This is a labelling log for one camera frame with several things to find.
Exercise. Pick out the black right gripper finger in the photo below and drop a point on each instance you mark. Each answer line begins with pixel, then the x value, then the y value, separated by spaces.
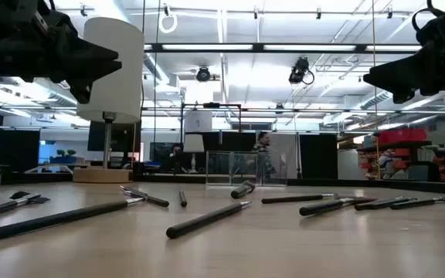
pixel 404 77

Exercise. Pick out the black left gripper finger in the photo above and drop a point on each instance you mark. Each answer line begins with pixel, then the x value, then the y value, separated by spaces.
pixel 110 69
pixel 83 58

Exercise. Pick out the black silver-ferrule makeup brush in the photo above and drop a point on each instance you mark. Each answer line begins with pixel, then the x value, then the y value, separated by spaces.
pixel 410 201
pixel 365 206

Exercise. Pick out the thin black makeup brush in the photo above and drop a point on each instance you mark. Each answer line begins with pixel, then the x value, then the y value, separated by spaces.
pixel 153 200
pixel 183 200
pixel 292 199

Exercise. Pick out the black fan makeup brush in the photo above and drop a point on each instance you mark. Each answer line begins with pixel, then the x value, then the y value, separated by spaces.
pixel 319 208

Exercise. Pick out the long black makeup brush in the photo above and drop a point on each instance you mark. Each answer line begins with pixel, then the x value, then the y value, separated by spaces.
pixel 203 220
pixel 60 218

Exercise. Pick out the stubby black powder brush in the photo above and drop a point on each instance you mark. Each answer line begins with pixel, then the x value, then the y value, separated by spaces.
pixel 240 192

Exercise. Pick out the white cylinder lamp wooden base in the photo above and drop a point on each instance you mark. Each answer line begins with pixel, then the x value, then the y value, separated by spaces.
pixel 110 69

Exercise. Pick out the red storage bins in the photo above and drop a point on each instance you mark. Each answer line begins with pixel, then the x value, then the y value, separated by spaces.
pixel 402 136

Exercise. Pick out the storage shelf rack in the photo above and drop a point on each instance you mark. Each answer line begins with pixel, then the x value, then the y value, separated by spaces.
pixel 400 145

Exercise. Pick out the black monitor screen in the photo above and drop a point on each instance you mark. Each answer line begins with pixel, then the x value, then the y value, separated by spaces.
pixel 126 137

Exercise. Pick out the blue planter with plants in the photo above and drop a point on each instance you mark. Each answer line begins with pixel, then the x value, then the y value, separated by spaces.
pixel 64 160

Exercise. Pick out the white sign board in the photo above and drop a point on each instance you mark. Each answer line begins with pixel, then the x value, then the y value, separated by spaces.
pixel 198 121

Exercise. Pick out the person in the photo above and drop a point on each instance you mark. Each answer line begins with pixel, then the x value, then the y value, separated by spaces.
pixel 177 150
pixel 263 140

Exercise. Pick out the small white table lamp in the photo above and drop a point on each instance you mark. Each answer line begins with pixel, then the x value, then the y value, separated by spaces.
pixel 193 143

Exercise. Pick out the white curtain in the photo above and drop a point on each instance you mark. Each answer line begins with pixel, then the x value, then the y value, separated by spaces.
pixel 286 154

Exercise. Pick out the black overhead light bar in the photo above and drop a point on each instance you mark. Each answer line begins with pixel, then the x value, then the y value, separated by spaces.
pixel 257 48

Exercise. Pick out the clear acrylic brush organizer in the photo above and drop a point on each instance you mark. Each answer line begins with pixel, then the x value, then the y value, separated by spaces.
pixel 231 170

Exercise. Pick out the round black ceiling camera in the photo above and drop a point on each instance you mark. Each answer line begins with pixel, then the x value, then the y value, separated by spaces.
pixel 203 74

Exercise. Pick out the thin black rig frame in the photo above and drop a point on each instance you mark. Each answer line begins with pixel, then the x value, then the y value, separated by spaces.
pixel 211 105

